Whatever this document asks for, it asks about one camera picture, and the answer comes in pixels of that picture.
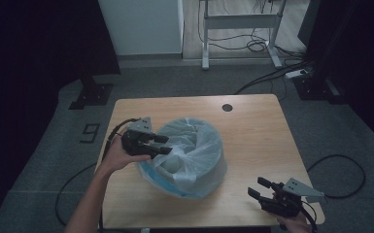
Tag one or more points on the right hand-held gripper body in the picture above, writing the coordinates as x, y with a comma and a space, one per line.
285, 202

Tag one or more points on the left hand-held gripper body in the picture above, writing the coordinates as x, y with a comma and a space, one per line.
136, 142

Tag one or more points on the white trash bag blue band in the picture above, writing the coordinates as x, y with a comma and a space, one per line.
200, 152

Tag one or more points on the person's left hand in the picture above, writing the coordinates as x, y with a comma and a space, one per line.
116, 158

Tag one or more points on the person's right hand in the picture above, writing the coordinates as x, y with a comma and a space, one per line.
296, 225

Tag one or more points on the black stand base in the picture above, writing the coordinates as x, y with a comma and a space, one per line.
92, 93
317, 89

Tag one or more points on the black round table grommet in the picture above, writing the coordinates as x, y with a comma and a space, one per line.
227, 107

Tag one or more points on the white power strip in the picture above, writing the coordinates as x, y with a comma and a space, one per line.
296, 73

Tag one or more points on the white cabinet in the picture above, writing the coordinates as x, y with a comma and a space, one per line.
142, 26

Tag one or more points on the grey metal desk frame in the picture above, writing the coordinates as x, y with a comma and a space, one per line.
239, 22

